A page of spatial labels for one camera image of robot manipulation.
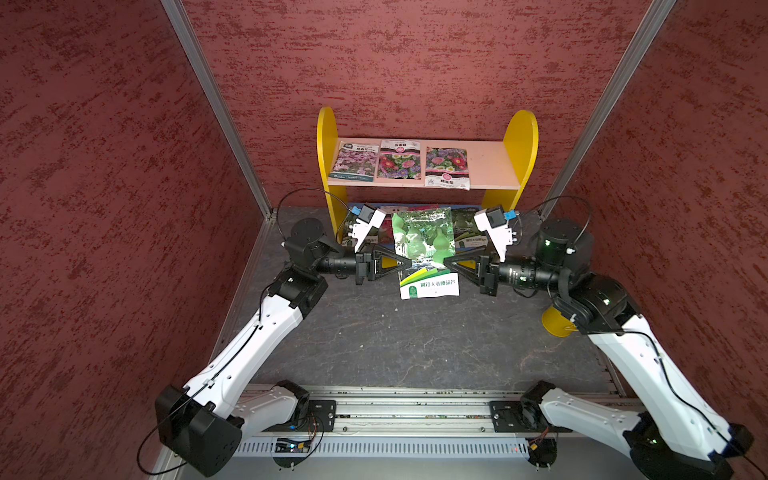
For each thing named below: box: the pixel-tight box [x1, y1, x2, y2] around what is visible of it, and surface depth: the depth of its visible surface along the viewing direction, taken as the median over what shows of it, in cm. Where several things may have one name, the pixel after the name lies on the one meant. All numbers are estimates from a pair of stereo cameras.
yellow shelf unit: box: [316, 107, 539, 238], surface depth 74 cm
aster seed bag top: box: [424, 146, 470, 191], surface depth 77 cm
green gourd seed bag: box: [391, 207, 460, 299], surface depth 56 cm
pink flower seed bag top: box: [377, 140, 422, 180], surface depth 79 cm
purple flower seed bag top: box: [328, 141, 379, 182], surface depth 77 cm
